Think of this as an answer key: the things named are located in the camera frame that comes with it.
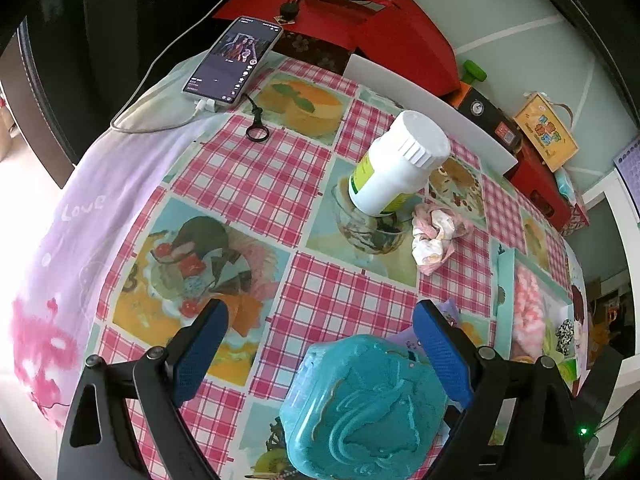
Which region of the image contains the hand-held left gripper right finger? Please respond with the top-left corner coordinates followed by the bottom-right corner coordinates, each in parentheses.
top-left (412, 300), bottom-right (586, 480)

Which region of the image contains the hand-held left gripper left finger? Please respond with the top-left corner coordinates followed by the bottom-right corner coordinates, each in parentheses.
top-left (56, 298), bottom-right (231, 480)

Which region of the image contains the leopard print cloth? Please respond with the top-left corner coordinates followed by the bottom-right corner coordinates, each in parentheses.
top-left (556, 319), bottom-right (576, 356)

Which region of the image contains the pink white fluffy sock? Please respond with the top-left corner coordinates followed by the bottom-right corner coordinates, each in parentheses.
top-left (514, 267), bottom-right (556, 356)

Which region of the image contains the teal plastic box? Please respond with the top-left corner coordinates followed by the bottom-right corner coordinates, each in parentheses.
top-left (279, 335), bottom-right (448, 480)

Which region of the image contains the pink floral scrunchie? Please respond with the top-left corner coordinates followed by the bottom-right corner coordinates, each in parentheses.
top-left (411, 203), bottom-right (474, 276)

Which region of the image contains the pink checkered tablecloth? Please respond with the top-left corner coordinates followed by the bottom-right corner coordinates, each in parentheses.
top-left (82, 55), bottom-right (588, 480)

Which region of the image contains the lavender floral sheet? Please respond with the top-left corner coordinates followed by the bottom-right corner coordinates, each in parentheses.
top-left (10, 55), bottom-right (226, 426)

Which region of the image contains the red patterned gift box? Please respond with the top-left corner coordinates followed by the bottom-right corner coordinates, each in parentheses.
top-left (560, 195), bottom-right (591, 238)

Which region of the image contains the white shelf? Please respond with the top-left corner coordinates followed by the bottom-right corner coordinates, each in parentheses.
top-left (582, 175), bottom-right (640, 241)

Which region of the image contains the white medicine bottle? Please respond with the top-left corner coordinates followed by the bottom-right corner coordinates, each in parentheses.
top-left (348, 110), bottom-right (451, 217)

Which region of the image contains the red crate box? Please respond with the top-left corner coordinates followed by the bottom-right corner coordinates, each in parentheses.
top-left (505, 140), bottom-right (576, 226)

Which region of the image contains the blue wet wipes pack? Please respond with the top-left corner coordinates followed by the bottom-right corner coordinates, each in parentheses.
top-left (552, 167), bottom-right (576, 201)

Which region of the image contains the purple perforated board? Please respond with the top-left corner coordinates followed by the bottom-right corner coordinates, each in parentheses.
top-left (614, 134), bottom-right (640, 201)

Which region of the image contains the black flat box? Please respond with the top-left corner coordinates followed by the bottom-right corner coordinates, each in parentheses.
top-left (447, 82), bottom-right (523, 153)

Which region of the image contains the white board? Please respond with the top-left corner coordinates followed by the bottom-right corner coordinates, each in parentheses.
top-left (345, 54), bottom-right (519, 176)

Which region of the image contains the smartphone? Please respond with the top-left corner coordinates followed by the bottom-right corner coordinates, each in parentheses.
top-left (181, 16), bottom-right (284, 109)

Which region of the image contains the black cabinet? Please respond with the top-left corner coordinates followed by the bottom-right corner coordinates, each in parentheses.
top-left (0, 0), bottom-right (251, 176)

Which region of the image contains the large red gift box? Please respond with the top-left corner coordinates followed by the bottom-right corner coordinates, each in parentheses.
top-left (320, 0), bottom-right (461, 97)

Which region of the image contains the black key ring strap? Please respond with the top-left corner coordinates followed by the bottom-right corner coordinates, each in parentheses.
top-left (245, 95), bottom-right (271, 142)

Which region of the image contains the yellow gift box with handle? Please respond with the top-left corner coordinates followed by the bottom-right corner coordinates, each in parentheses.
top-left (513, 91), bottom-right (580, 172)

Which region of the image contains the white charging cable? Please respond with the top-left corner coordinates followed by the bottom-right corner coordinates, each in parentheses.
top-left (110, 0), bottom-right (256, 135)

